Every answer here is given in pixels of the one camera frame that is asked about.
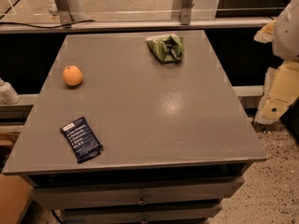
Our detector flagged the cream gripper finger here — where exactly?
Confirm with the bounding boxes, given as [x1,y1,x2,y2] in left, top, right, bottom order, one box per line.
[254,61,299,124]
[254,21,277,44]

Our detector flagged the green jalapeno chip bag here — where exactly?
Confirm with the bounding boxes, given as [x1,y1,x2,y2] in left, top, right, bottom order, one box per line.
[146,34,184,63]

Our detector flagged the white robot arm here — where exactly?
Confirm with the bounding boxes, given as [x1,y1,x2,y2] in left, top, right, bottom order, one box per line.
[254,0,299,124]

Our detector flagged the blue rxbar blueberry wrapper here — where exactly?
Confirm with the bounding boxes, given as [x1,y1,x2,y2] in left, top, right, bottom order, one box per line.
[60,117,103,163]

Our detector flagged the grey drawer cabinet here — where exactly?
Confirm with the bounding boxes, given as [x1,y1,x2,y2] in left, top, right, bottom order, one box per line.
[2,30,269,224]

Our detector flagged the upper grey drawer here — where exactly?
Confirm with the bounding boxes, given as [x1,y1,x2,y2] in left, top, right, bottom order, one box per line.
[32,176,244,209]

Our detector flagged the grey drawer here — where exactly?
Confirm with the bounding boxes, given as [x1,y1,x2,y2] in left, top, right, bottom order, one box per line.
[62,203,221,224]
[32,176,244,209]

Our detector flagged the lower grey drawer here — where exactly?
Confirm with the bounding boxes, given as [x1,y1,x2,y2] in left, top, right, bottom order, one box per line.
[62,203,221,224]

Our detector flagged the orange fruit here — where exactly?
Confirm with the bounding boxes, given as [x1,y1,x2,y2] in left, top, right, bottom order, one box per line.
[63,65,83,86]

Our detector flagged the white pipe at left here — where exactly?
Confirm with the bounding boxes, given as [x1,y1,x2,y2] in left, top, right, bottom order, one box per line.
[0,78,21,105]

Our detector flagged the brown cardboard box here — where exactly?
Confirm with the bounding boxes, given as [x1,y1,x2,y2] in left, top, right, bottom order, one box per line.
[0,174,32,224]

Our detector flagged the right metal bracket post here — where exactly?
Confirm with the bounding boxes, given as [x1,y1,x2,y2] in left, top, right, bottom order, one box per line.
[180,0,193,25]

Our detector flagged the metal bracket post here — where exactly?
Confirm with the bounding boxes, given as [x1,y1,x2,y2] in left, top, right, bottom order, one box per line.
[54,0,72,26]
[180,0,193,25]

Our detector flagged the grey metal rail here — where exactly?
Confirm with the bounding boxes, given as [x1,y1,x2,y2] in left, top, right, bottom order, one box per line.
[0,17,276,34]

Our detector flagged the left metal bracket post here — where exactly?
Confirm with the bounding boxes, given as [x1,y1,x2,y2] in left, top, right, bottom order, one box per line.
[54,0,72,26]

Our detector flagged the black cable on rail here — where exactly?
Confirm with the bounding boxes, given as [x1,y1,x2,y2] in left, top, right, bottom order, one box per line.
[0,19,96,29]

